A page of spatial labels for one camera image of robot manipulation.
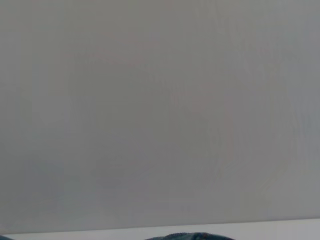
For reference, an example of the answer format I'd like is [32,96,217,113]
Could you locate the blue denim shorts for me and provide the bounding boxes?
[147,231,241,240]

